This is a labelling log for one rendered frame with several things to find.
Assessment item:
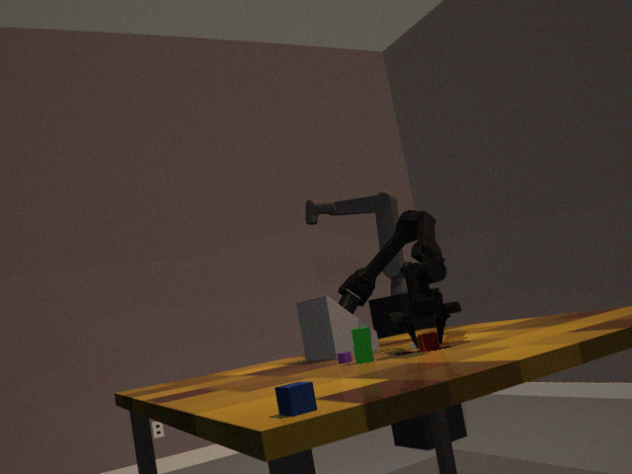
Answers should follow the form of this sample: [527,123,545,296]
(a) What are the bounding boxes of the red block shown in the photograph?
[417,332,440,352]

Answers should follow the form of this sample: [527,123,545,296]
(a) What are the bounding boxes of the small purple block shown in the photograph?
[337,352,353,363]

